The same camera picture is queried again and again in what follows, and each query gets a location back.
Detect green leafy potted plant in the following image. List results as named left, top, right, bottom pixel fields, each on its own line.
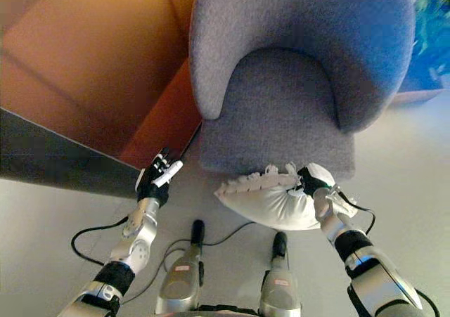
left=411, top=0, right=450, bottom=83

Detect robot legs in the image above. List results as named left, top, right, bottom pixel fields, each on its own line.
left=121, top=221, right=258, bottom=305

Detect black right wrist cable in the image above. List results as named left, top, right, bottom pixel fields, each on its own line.
left=337, top=190, right=441, bottom=317

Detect dark grey wall panel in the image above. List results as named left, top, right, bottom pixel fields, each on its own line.
left=0, top=106, right=143, bottom=201

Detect white fringed pillow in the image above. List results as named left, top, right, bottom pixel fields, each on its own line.
left=213, top=161, right=323, bottom=231

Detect grey fabric armchair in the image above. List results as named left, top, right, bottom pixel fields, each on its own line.
left=188, top=0, right=417, bottom=183

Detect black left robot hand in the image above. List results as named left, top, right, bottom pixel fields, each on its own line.
left=135, top=147, right=184, bottom=205

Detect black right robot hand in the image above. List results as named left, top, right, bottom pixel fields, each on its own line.
left=290, top=162, right=337, bottom=199

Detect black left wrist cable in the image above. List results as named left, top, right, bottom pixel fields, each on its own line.
left=70, top=216, right=129, bottom=266

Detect silver right robot leg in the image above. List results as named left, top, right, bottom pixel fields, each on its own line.
left=258, top=231, right=302, bottom=317

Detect silver robot leg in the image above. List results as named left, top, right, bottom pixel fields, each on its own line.
left=154, top=219, right=206, bottom=316
left=258, top=231, right=302, bottom=317

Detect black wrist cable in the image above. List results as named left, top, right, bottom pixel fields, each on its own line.
left=70, top=216, right=129, bottom=266
left=337, top=190, right=441, bottom=317

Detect silver left robot leg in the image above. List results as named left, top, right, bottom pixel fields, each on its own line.
left=154, top=219, right=206, bottom=316

